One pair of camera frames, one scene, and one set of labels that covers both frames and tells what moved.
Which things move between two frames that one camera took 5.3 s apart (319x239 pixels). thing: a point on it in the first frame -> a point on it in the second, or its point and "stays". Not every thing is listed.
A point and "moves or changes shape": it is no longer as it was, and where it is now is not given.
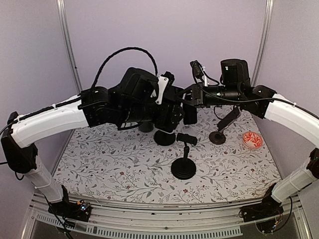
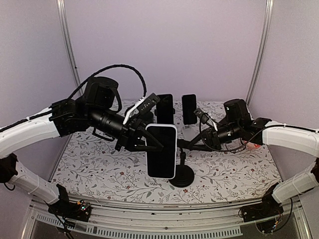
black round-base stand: x=184 y=168 moves or changes shape
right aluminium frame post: x=264 y=42 stays
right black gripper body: x=199 y=94 -> x=215 y=142
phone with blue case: x=190 y=114 stays
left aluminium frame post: x=61 y=4 stays
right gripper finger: x=186 y=95 -> x=192 y=145
